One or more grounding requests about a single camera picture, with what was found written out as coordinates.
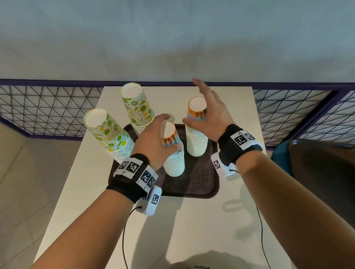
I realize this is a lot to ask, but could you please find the teal chair part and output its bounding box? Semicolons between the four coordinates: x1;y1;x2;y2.
270;141;295;179

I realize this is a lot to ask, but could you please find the purple wire mesh fence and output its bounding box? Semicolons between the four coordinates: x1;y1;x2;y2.
0;41;355;188

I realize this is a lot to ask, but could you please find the dark brown plastic tray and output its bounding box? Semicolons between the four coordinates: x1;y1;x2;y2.
103;115;223;209

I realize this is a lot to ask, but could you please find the person's right forearm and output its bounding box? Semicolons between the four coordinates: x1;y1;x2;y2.
235;141;355;269

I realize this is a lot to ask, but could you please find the black chair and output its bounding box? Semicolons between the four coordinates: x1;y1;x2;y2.
287;134;355;267

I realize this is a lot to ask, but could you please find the stack of green-print paper cups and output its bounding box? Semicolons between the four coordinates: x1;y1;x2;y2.
82;105;137;167
120;81;157;136

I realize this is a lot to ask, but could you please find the person's right hand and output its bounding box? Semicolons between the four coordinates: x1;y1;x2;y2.
178;75;237;145

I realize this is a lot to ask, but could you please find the person's left forearm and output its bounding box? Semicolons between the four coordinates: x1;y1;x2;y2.
0;187;141;269

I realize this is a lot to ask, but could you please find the stack of orange-print paper cups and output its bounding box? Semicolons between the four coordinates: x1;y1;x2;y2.
182;96;212;158
158;120;187;178

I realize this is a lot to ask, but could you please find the person's left hand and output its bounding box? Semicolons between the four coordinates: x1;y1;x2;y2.
128;112;184;173

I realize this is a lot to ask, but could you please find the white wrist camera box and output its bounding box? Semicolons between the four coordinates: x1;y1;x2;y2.
138;185;165;217
211;150;239;179

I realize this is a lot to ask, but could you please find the black wristband with marker tags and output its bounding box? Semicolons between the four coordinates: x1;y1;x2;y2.
216;121;264;167
104;151;161;206

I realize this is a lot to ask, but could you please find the thin black cable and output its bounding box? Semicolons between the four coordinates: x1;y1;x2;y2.
229;166;274;269
118;205;149;269

